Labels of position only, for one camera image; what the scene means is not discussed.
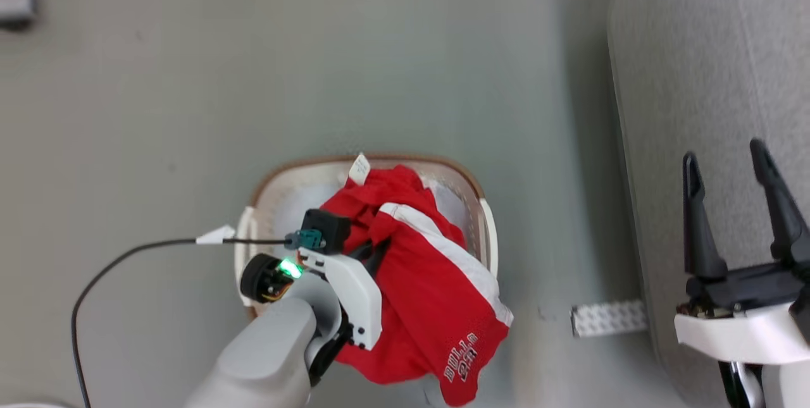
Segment small grey box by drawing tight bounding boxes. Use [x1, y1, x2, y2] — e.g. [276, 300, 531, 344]
[0, 0, 39, 33]

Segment grey fabric sofa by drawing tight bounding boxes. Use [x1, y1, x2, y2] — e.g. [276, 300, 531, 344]
[606, 0, 810, 408]

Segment white perforated metal plate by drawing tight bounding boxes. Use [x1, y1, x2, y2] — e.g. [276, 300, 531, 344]
[570, 299, 650, 338]

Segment white paper cable tag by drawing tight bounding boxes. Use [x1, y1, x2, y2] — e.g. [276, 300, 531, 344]
[196, 225, 237, 246]

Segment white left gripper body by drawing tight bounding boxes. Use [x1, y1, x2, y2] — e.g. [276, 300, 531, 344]
[296, 246, 384, 352]

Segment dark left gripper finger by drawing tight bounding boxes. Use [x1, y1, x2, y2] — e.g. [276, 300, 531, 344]
[308, 316, 355, 387]
[345, 238, 389, 269]

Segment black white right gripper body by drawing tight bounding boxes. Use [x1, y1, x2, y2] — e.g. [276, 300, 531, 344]
[673, 261, 810, 366]

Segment red shorts with white stripe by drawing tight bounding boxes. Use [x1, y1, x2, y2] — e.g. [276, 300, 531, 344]
[320, 154, 514, 407]

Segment thin black cable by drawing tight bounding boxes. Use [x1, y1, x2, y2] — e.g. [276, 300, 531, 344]
[71, 238, 289, 408]

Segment white laundry basket brown rim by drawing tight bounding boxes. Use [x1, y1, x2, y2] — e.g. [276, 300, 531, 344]
[234, 154, 499, 321]

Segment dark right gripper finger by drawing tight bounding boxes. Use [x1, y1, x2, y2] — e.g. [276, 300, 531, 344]
[682, 151, 729, 281]
[749, 137, 810, 271]

